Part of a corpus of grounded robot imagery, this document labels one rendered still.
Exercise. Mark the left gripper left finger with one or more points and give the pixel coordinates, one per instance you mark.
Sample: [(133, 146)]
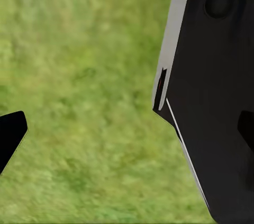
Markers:
[(13, 127)]

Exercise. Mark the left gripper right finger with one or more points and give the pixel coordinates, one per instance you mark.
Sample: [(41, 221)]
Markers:
[(246, 127)]

